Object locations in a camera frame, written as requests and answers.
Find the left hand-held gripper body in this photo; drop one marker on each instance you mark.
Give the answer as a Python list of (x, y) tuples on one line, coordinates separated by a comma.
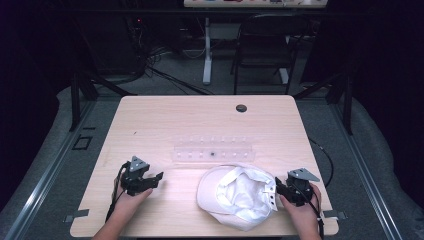
[(134, 173)]

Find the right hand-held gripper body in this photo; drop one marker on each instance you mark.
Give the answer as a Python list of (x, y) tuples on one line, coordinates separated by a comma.
[(300, 186)]

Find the white baseball cap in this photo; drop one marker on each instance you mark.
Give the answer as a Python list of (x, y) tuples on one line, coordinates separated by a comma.
[(238, 196)]

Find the person's left hand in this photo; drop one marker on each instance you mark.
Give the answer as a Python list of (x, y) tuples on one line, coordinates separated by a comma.
[(130, 200)]

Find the person's right hand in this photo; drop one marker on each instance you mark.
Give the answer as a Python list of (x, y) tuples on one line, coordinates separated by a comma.
[(304, 215)]

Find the clear plastic rack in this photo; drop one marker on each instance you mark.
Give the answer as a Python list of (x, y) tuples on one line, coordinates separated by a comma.
[(213, 150)]

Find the black metal stand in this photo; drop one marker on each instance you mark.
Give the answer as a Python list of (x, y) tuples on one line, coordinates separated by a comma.
[(75, 100), (348, 103)]

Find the white desk leg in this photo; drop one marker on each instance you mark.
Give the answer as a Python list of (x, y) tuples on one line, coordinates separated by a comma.
[(207, 60)]

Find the black chair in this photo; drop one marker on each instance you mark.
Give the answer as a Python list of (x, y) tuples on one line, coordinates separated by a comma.
[(266, 50)]

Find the light desk top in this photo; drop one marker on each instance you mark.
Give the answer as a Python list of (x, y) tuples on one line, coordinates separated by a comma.
[(255, 3)]

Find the grey table bracket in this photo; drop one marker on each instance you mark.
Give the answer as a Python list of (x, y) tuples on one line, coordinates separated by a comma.
[(76, 215), (335, 215)]

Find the metal floor rail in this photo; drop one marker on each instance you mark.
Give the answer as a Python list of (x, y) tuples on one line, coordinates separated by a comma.
[(43, 180), (366, 176)]

